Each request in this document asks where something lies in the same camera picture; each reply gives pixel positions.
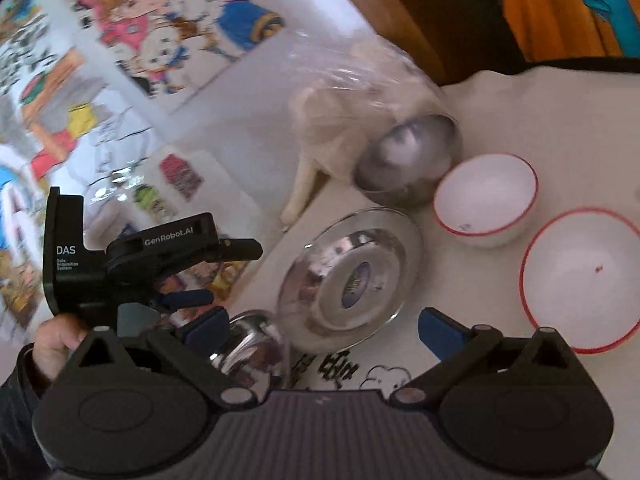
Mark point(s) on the child and teddy bear poster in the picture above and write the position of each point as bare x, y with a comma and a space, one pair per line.
165, 25

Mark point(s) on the person's left hand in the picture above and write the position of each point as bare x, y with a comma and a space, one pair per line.
52, 345

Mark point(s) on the figure with fan poster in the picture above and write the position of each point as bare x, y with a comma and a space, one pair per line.
20, 110

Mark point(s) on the orange dress painting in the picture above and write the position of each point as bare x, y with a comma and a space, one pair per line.
565, 5

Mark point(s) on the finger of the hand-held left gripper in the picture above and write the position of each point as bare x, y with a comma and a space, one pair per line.
187, 299
240, 250

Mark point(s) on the large steel bowl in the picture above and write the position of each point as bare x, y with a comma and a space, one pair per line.
410, 160

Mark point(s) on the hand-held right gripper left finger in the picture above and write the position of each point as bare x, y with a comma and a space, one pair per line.
206, 329

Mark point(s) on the small steel bowl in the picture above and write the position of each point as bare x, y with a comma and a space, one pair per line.
255, 345

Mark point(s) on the white stick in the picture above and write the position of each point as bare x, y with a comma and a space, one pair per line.
301, 195

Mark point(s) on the large white red-rimmed bowl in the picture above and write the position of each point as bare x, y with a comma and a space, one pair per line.
580, 280

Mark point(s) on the small white red-rimmed bowl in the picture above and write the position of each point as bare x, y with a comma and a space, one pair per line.
485, 195

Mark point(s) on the steel plate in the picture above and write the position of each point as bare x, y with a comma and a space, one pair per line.
350, 280

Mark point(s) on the table scene drawing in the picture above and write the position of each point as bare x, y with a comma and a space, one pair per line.
75, 120

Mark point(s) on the colourful houses drawing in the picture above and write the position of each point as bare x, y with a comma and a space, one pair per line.
185, 175

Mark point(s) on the person's left forearm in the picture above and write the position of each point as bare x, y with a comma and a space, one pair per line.
17, 410

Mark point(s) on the plastic bag of white buns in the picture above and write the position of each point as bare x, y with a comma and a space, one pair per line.
345, 110

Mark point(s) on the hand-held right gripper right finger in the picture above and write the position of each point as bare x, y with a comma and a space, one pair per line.
440, 332

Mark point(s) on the white printed table cover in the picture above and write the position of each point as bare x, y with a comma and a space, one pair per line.
550, 125

